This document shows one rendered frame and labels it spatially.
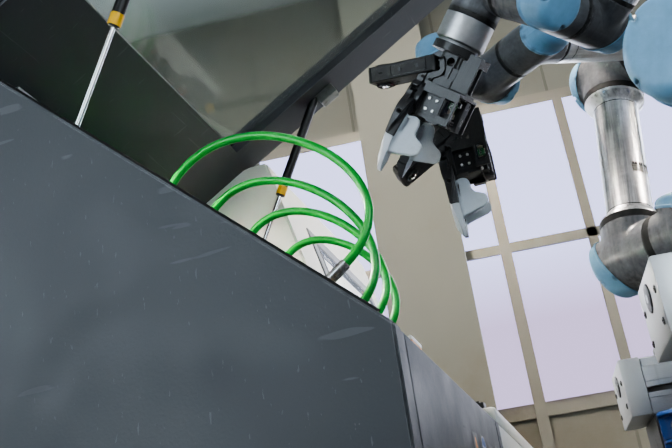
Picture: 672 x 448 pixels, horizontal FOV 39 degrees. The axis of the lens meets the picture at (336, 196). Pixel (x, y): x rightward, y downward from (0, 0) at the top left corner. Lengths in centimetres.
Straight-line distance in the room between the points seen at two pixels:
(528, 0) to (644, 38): 24
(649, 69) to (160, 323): 61
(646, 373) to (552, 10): 60
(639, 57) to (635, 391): 62
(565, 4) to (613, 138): 60
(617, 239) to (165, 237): 91
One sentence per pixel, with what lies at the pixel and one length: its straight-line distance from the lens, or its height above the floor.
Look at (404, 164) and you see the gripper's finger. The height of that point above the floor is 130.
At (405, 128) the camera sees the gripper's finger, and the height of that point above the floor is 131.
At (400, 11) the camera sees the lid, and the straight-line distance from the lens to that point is 192.
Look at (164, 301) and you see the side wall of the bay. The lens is 109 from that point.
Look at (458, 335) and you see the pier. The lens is 325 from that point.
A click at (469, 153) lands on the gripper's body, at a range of 153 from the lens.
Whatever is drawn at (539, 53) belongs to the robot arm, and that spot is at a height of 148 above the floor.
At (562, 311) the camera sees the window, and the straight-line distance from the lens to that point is 354.
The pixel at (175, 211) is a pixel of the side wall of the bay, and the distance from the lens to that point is 112.
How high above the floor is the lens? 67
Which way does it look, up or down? 25 degrees up
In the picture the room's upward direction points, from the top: 8 degrees counter-clockwise
